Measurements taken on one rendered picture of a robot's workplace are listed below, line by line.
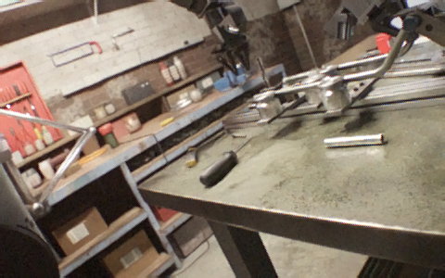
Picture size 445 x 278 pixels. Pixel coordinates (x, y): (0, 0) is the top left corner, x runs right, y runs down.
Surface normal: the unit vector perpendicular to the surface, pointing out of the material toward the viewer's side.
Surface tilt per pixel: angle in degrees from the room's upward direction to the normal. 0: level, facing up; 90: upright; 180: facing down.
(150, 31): 90
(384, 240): 90
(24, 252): 90
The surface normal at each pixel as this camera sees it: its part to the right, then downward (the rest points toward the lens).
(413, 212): -0.39, -0.89
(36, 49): 0.63, -0.05
